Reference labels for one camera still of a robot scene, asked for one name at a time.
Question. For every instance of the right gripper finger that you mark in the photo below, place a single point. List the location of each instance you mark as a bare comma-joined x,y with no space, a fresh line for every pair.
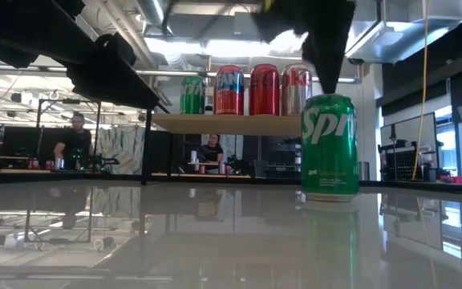
329,60

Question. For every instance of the silver Diet Coke can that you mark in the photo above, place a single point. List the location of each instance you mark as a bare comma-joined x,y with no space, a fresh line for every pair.
293,92

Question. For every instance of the red Coke can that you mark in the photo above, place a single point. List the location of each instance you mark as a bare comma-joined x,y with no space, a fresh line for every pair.
264,92

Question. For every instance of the green Sprite can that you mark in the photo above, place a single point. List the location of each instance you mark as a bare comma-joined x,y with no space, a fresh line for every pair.
329,160
193,98

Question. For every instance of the red Fanta can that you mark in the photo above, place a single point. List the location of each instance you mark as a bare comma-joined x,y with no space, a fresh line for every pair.
229,96

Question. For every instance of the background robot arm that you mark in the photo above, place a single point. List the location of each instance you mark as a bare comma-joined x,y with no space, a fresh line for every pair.
237,164
102,161

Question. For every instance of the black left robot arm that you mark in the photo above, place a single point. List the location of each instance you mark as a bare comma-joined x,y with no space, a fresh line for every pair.
94,72

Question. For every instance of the small yellow tag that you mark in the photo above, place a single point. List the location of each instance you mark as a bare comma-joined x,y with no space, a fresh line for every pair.
269,5

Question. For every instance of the black machine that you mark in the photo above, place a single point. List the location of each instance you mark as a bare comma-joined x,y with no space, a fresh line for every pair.
283,156

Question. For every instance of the black pegboard rack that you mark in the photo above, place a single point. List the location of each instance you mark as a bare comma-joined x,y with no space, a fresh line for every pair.
409,160

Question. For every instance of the person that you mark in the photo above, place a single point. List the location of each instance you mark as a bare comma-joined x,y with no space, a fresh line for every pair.
211,152
74,140

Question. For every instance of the long ceiling light bar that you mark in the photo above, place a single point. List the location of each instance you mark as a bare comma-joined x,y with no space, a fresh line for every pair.
175,73

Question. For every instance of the green white patterned panel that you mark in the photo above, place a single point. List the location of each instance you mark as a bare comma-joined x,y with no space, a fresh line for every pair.
120,148

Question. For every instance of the white tabletop sheet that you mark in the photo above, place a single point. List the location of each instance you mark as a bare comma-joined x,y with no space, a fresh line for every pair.
175,241

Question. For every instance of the black partition screen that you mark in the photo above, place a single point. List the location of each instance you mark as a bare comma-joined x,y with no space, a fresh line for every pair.
22,140

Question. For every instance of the rectangular metal duct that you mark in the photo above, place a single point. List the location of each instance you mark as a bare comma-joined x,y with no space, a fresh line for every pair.
407,28

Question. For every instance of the wooden shelf with black frame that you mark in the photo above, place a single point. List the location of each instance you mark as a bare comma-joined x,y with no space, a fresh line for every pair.
231,124

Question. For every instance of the round silver ventilation duct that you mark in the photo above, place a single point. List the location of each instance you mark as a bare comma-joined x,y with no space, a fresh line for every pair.
151,10

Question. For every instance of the black metal frame stand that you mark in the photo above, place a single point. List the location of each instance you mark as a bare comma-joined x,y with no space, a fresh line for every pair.
38,120

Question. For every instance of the black aluminium table frame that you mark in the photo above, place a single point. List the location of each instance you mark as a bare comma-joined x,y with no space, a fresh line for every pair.
54,176

